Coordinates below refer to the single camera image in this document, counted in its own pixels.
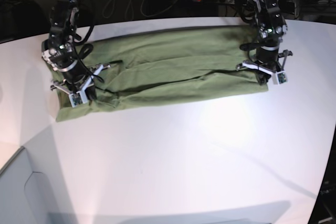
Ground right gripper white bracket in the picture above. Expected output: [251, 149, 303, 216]
[50, 62, 111, 108]

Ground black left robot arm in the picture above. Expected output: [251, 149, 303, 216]
[236, 0, 292, 85]

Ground green T-shirt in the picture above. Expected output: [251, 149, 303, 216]
[56, 26, 268, 122]

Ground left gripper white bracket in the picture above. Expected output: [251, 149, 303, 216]
[236, 49, 293, 86]

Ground grey looped cable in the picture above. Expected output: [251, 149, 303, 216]
[101, 0, 182, 19]

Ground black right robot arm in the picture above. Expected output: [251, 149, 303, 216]
[41, 0, 110, 108]

